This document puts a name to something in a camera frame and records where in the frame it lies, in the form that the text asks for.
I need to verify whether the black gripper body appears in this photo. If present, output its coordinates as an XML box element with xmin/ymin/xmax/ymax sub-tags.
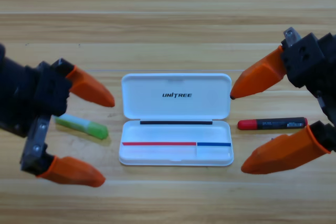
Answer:
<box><xmin>0</xmin><ymin>43</ymin><xmax>74</xmax><ymax>175</ymax></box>
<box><xmin>280</xmin><ymin>26</ymin><xmax>336</xmax><ymax>154</ymax></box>

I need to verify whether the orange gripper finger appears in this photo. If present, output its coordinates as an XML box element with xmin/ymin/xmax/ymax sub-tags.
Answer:
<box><xmin>36</xmin><ymin>155</ymin><xmax>106</xmax><ymax>188</ymax></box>
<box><xmin>240</xmin><ymin>125</ymin><xmax>332</xmax><ymax>175</ymax></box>
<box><xmin>65</xmin><ymin>65</ymin><xmax>116</xmax><ymax>108</ymax></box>
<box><xmin>230</xmin><ymin>45</ymin><xmax>287</xmax><ymax>101</ymax></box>

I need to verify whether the red and black marker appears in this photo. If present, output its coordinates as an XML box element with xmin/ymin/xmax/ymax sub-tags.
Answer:
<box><xmin>237</xmin><ymin>116</ymin><xmax>308</xmax><ymax>131</ymax></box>

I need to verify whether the white Unitree pencil case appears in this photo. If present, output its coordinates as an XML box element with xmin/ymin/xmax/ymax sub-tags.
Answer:
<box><xmin>118</xmin><ymin>73</ymin><xmax>234</xmax><ymax>167</ymax></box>

